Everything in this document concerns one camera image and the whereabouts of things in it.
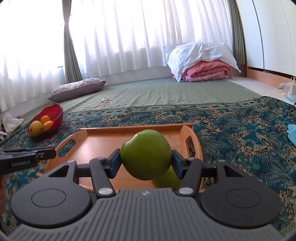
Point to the green drape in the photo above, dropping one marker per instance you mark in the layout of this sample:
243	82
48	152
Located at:
72	71
239	49

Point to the orange in bowl front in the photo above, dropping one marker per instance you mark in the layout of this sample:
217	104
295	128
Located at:
46	125

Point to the folded pink blanket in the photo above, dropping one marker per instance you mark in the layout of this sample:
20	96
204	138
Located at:
207	71

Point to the wooden serving tray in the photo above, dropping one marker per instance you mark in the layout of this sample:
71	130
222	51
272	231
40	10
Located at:
90	143

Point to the green quilted mat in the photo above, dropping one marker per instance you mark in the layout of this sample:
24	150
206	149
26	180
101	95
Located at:
162	91

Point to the white crumpled cloth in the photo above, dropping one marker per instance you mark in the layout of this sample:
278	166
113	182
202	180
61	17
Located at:
9	124

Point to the white charger and clutter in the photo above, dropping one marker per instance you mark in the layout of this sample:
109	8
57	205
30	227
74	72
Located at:
288	90

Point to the green drape right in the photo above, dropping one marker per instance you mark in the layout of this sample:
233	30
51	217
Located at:
239	49

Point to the green drape left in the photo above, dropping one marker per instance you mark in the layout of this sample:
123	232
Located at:
72	71

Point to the floral grey pillow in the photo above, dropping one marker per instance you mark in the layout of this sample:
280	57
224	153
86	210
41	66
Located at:
76	89

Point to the light blue cloth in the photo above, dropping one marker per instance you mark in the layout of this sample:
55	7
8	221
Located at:
291	133

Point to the orange in bowl rear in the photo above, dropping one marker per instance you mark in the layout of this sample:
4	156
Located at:
45	119

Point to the white wardrobe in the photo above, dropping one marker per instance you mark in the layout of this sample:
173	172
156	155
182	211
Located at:
269	31

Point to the teal paisley patterned blanket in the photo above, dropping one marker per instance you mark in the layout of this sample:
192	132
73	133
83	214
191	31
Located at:
251	135

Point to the green apple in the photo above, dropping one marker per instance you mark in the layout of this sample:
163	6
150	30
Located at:
168	180
147	155

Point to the white sheer curtain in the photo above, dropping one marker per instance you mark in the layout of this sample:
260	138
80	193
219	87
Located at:
109	37

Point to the red fruit bowl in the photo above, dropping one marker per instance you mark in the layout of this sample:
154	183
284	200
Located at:
55	113

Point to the white pillow on blankets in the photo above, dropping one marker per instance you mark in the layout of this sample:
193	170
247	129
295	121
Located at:
180	58

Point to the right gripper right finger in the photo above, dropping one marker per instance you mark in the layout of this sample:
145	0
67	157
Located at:
192	170

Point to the orange in bowl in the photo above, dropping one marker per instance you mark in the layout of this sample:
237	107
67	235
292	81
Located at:
46	125
45	119

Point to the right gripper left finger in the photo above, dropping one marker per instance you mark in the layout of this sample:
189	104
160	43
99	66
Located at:
100	170

